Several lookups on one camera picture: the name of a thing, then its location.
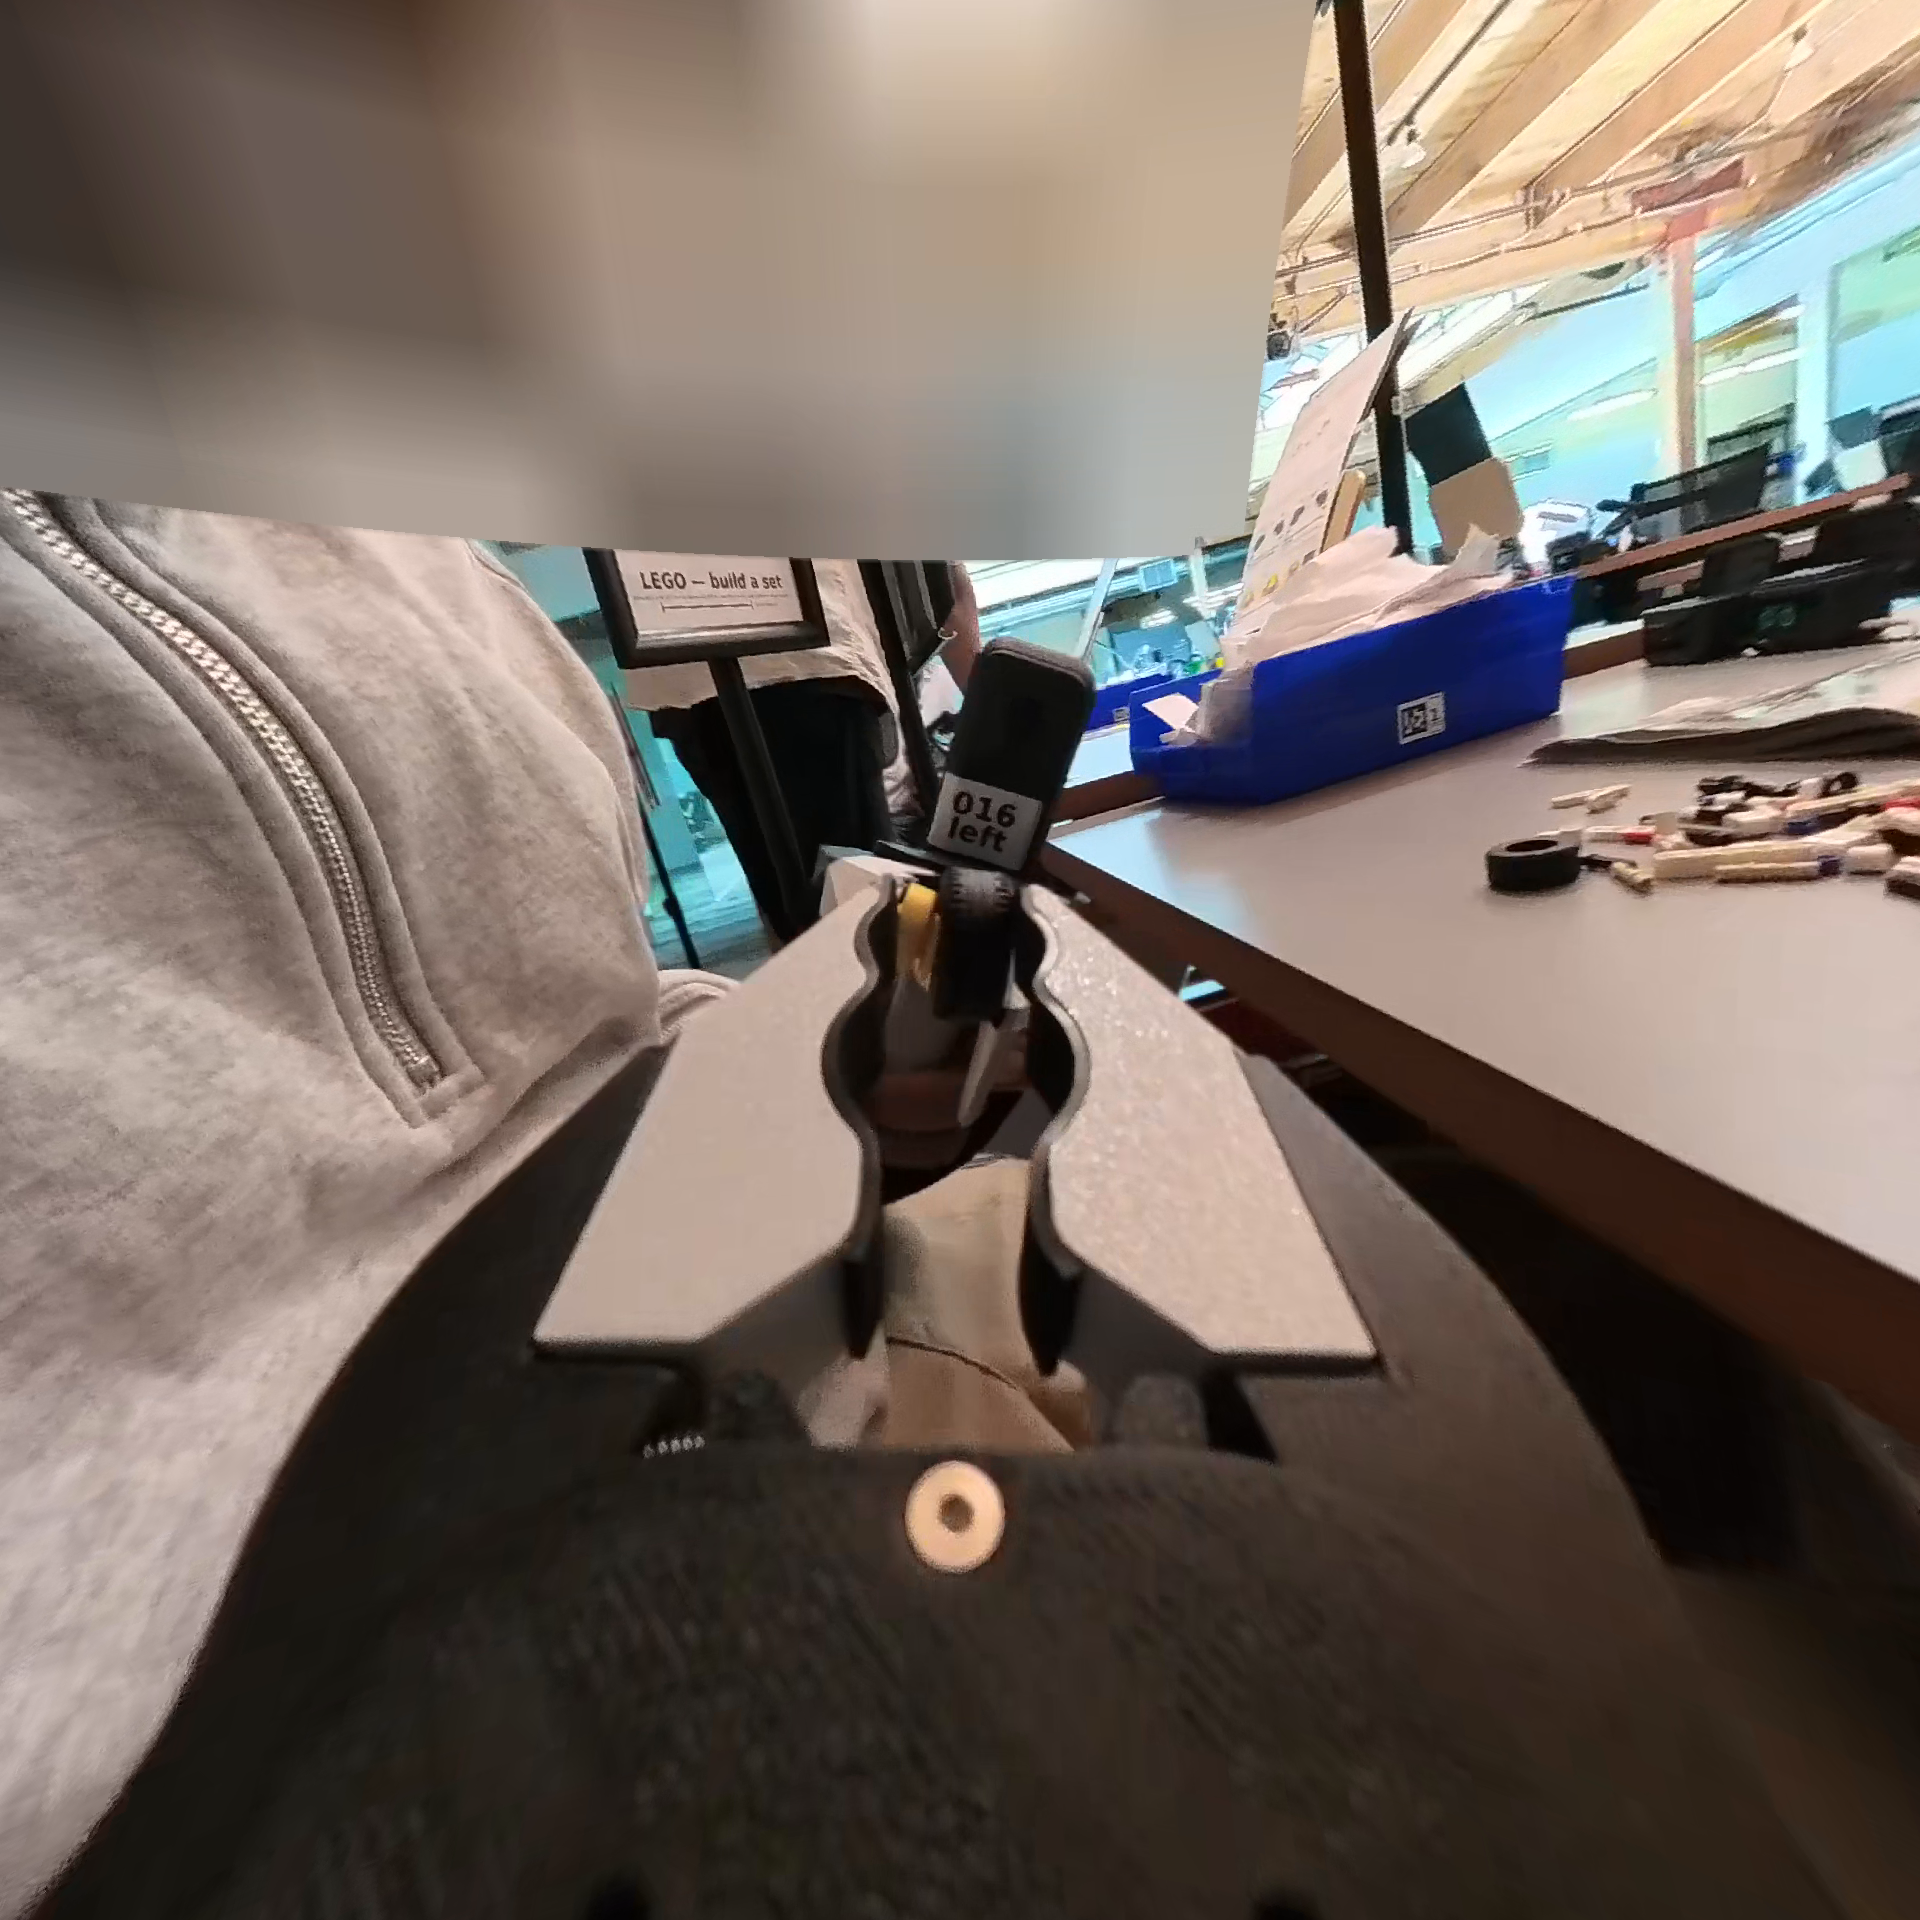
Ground framed tag sign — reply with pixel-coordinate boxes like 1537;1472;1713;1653
584;548;835;673

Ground pile of loose lego pieces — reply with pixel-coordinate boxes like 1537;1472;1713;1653
1549;768;1920;904

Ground person's left hand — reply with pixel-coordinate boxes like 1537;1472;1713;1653
874;1069;1043;1135

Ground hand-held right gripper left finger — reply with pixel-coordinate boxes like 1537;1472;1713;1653
534;882;900;1412

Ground white flip chart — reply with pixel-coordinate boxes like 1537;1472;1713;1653
1232;312;1419;607

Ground black device case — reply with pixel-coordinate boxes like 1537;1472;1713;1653
1641;577;1920;670

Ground open instruction booklet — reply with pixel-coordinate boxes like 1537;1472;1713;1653
1526;674;1920;767

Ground crumpled white paper bags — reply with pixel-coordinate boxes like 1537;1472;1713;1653
1164;523;1523;746

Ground person's grey hoodie torso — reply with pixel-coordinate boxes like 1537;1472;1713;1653
0;491;742;1920

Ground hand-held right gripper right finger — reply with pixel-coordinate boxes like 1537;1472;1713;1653
1022;886;1383;1381

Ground blue plastic bin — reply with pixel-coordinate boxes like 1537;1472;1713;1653
1083;682;1222;738
1123;575;1576;809

